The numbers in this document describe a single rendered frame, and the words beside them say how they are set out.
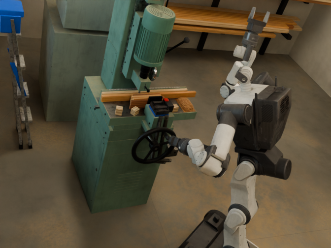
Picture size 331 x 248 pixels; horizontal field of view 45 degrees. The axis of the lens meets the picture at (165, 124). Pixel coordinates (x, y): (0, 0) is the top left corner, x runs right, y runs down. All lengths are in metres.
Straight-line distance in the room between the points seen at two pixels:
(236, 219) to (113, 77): 1.17
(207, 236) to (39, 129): 1.68
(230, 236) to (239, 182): 0.46
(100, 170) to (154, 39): 0.95
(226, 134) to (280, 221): 1.77
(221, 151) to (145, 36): 0.81
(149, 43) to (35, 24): 2.66
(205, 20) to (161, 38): 2.51
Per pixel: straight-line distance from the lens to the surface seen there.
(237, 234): 2.62
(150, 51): 2.30
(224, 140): 1.87
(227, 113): 1.94
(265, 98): 2.04
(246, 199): 2.43
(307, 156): 4.38
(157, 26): 2.22
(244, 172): 2.29
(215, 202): 3.38
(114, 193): 2.90
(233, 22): 4.94
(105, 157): 2.59
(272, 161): 2.21
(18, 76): 2.97
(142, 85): 2.45
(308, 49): 6.06
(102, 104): 2.48
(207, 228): 2.93
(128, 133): 2.50
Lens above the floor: 2.37
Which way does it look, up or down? 37 degrees down
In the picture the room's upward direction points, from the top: 18 degrees clockwise
